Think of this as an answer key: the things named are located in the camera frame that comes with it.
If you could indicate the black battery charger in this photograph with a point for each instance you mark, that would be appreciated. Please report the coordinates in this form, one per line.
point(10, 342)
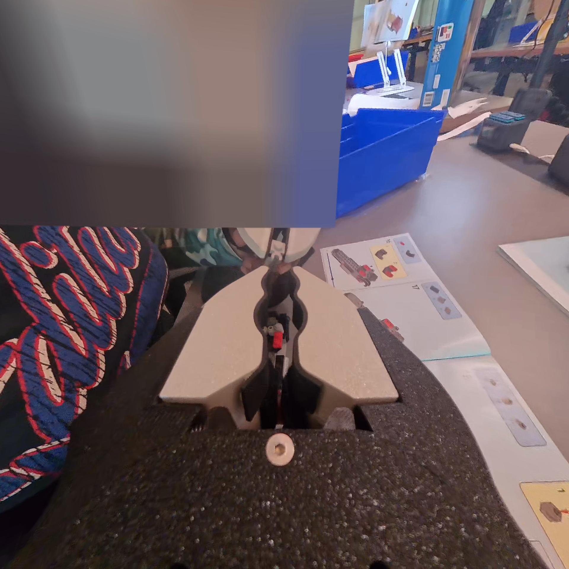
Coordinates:
point(502, 131)

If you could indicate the large blue plastic bin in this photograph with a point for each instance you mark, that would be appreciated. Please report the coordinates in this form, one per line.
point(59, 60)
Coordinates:
point(382, 164)

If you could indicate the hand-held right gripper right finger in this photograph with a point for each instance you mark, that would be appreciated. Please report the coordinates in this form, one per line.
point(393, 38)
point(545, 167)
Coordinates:
point(342, 351)

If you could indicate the wooden workbench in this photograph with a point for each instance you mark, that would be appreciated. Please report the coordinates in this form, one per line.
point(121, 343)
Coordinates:
point(511, 51)

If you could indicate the black hard case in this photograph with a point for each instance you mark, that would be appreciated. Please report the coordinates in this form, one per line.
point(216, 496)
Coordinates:
point(531, 102)

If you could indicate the white flat object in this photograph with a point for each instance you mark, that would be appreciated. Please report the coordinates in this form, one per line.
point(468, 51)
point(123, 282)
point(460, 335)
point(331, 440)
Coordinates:
point(382, 102)

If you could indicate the white folding stand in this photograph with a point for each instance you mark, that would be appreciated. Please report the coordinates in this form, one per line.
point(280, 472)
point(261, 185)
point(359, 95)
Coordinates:
point(391, 71)

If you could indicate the small blue bin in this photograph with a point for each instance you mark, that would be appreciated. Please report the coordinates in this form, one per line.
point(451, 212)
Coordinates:
point(366, 75)

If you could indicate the grey desk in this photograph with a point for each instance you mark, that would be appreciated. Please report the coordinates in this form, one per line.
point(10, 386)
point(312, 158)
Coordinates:
point(466, 213)

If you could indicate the open instruction booklet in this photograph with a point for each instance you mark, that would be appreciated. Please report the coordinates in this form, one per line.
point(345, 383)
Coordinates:
point(444, 320)

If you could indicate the person in black shirt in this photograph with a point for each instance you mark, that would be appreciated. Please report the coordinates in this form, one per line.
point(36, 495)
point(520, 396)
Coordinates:
point(66, 311)

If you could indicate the flattened white cardboard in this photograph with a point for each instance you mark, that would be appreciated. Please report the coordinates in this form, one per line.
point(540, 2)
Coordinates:
point(462, 118)

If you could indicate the black red grey brick model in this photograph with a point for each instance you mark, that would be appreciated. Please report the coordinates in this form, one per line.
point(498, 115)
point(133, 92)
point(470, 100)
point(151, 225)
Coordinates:
point(278, 340)

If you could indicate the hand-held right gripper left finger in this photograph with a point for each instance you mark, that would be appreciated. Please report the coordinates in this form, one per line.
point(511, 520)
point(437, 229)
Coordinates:
point(213, 351)

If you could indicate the black tripod stand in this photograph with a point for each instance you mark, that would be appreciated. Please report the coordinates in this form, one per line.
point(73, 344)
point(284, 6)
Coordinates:
point(551, 44)

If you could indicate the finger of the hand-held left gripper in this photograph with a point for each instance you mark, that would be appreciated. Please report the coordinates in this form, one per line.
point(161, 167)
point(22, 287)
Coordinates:
point(255, 242)
point(302, 242)

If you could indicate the closed pale booklet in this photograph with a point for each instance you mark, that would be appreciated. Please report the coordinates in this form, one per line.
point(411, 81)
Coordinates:
point(538, 266)

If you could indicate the blue cardboard toy box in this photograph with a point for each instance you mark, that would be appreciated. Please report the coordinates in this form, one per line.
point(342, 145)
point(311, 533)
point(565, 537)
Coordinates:
point(446, 49)

